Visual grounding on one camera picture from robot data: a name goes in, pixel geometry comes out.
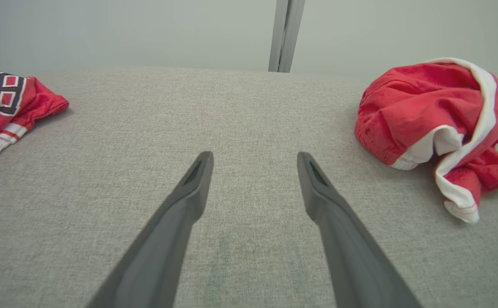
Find red shorts with white trim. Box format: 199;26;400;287
355;57;498;225

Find red basketball jersey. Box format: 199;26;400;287
0;66;69;177

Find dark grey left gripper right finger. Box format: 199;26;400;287
297;151;423;308

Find grey upright partition post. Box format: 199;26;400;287
268;0;306;73

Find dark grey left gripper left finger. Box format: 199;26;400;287
85;151;214;308

